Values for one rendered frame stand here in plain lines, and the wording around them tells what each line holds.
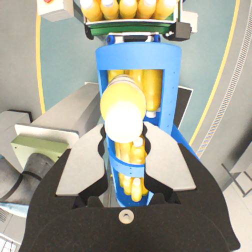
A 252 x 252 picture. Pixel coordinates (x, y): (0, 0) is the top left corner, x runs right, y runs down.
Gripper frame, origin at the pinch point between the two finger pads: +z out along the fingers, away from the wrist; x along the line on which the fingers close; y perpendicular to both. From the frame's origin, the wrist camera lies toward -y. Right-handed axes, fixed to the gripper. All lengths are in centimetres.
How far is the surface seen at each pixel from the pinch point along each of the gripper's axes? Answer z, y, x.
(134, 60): 19.4, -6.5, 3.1
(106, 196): 60, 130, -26
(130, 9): 37.2, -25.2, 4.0
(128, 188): 29, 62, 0
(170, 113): 22.3, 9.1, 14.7
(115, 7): 37.5, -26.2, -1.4
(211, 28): 142, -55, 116
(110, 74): 35.9, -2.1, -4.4
